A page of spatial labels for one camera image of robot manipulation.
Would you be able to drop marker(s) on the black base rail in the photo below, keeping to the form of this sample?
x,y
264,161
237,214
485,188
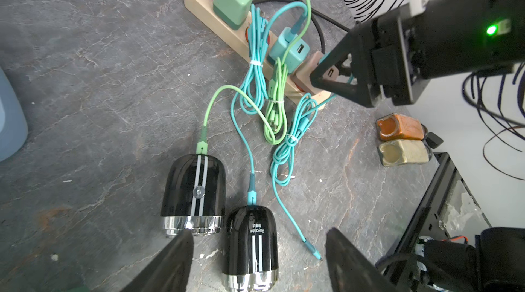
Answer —
x,y
448,209

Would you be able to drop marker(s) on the teal cable pink charger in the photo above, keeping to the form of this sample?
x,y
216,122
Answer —
x,y
283,158

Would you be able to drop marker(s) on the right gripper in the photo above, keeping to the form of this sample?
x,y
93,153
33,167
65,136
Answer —
x,y
394,55

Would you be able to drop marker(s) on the amber glass bottle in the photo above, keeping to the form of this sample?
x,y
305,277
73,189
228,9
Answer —
x,y
398,126

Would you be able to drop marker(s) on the blue power strip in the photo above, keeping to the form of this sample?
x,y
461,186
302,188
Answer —
x,y
14,129

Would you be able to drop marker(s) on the brown glass bottle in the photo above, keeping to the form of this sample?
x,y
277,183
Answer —
x,y
403,152

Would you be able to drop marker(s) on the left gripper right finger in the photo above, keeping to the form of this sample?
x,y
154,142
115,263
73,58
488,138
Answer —
x,y
349,269

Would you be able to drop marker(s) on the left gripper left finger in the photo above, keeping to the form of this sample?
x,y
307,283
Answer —
x,y
170,269

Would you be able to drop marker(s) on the teal charger on beige strip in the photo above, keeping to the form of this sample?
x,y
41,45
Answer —
x,y
295,56

